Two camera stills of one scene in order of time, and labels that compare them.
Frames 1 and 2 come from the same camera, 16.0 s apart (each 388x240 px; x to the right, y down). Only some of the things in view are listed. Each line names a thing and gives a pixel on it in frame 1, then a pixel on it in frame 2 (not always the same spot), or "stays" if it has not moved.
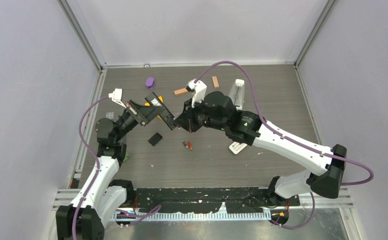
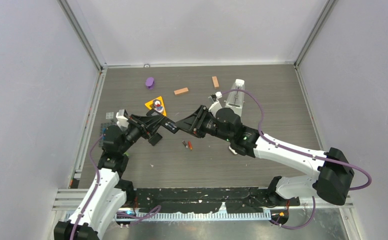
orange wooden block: [180, 91] stays
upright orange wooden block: [215, 81] stays
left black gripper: [144, 113] → [147, 125]
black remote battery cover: [155, 139] stays
